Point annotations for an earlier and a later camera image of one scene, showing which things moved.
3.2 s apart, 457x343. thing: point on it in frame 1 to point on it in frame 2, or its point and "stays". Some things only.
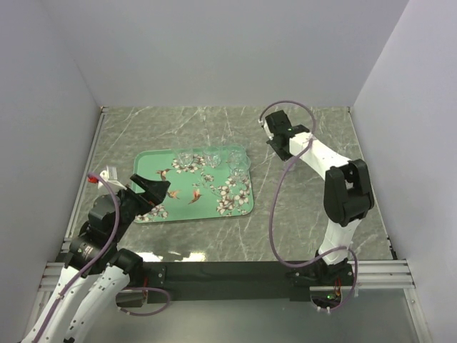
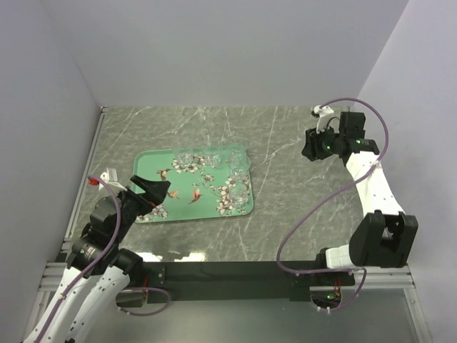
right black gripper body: [281, 153] to [329, 143]
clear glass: [237, 152] stays
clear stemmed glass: [290, 164] to [239, 195]
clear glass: [185, 156] stays
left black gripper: [155, 191] stays
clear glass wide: [213, 156] stays
